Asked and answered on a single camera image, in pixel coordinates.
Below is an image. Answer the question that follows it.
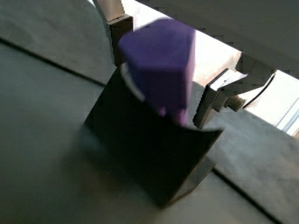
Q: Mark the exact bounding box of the black curved fixture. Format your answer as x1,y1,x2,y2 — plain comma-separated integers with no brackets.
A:
85,69,221,207

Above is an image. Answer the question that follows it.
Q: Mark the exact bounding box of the purple three prong object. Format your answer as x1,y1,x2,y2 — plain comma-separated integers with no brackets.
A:
117,18,195,126

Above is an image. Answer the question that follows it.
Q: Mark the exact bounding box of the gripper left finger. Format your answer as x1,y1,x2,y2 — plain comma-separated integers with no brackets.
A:
92,0,133,66

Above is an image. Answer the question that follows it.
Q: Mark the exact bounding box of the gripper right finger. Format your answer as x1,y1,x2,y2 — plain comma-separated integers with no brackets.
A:
192,68,245,129

